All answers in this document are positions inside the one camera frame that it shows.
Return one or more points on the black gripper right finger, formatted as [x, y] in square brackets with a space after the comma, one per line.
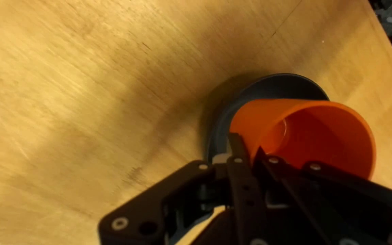
[323, 204]

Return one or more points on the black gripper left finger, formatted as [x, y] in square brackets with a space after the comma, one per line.
[226, 194]

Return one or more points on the orange plastic cup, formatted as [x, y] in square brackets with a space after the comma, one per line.
[304, 130]

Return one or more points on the black bowl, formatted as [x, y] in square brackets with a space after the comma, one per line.
[234, 92]

